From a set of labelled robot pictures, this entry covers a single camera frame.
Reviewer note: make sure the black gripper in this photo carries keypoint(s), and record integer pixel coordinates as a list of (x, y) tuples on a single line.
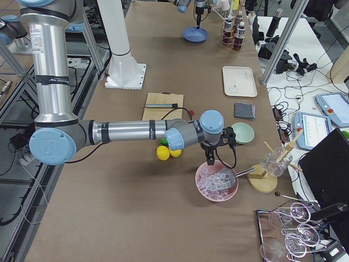
[(208, 148), (199, 9)]

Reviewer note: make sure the blue plate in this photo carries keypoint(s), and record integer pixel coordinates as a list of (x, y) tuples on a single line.
[(195, 35)]

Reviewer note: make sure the spare grey robot arm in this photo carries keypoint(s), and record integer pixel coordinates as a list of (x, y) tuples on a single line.
[(16, 39)]

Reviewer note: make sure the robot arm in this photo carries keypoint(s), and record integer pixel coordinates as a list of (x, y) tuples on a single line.
[(182, 6), (61, 130)]

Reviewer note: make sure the pink ice bowl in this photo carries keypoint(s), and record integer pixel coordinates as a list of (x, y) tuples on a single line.
[(204, 182)]

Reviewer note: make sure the metal ice scoop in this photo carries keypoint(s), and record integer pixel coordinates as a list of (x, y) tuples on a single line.
[(227, 178)]

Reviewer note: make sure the lower whole lemon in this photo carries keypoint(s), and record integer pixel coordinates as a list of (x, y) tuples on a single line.
[(175, 153)]

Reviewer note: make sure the whole lemon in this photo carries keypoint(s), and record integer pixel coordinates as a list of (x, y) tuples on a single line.
[(162, 153), (175, 153)]

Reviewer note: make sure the top drink bottle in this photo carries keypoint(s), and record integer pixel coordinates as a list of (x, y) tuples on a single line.
[(228, 31)]

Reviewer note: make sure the right edge drink bottle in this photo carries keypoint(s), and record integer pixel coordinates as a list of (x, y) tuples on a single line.
[(238, 18)]

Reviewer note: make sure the mint green bowl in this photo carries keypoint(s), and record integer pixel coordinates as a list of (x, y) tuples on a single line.
[(244, 133)]

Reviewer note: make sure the middle drink bottle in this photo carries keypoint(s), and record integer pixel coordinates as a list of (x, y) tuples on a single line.
[(239, 37)]

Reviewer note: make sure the upper whole lemon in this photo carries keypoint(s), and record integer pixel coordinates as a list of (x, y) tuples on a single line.
[(162, 153)]

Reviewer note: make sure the green lime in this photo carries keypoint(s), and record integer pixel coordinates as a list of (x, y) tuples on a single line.
[(164, 142)]

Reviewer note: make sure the wooden cup stand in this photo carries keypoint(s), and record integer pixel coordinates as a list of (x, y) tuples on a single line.
[(260, 180)]

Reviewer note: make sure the glass mug on stand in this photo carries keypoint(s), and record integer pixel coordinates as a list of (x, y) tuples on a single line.
[(275, 163)]

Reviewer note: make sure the grey folded cloth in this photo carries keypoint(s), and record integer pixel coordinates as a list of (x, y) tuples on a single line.
[(244, 111)]

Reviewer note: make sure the steel muddler black tip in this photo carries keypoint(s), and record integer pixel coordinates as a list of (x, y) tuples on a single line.
[(162, 106)]

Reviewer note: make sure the stirrer with dark ball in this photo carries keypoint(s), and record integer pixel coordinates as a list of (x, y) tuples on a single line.
[(278, 194)]

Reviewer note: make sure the black thermos bottle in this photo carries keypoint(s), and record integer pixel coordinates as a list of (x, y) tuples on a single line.
[(274, 23)]

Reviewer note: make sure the cream rabbit tray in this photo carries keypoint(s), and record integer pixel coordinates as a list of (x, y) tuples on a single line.
[(239, 82)]

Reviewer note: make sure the wooden cutting board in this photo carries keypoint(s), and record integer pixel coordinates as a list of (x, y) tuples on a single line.
[(158, 114)]

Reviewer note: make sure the upper wine glass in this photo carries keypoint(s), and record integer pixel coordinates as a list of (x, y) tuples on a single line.
[(284, 217)]

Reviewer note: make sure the wine glass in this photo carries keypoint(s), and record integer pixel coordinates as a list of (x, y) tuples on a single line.
[(300, 238), (284, 217), (275, 250)]

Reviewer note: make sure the glass rack tray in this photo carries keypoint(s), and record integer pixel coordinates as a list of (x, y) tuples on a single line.
[(329, 249)]

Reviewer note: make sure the lower wine glass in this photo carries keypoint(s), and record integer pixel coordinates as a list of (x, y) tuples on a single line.
[(275, 250)]

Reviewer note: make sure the near teach pendant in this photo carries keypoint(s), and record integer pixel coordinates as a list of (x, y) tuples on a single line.
[(310, 129)]

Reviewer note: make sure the teach pendant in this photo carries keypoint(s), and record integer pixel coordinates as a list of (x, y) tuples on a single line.
[(335, 106), (310, 129)]

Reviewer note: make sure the black laptop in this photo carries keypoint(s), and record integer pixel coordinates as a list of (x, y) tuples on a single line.
[(325, 169)]

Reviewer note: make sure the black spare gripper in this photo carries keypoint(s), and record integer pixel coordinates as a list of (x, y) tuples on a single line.
[(303, 66)]

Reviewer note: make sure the middle wine glass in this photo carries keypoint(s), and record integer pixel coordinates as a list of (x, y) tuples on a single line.
[(300, 238)]

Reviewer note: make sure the far teach pendant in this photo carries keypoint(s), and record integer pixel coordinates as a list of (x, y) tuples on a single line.
[(335, 106)]

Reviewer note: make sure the copper wire bottle rack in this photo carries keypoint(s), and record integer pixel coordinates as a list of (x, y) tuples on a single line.
[(230, 46)]

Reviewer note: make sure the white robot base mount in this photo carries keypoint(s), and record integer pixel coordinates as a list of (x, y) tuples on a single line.
[(124, 72)]

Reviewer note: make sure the aluminium frame post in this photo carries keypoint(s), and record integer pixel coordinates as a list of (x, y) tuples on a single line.
[(291, 23)]

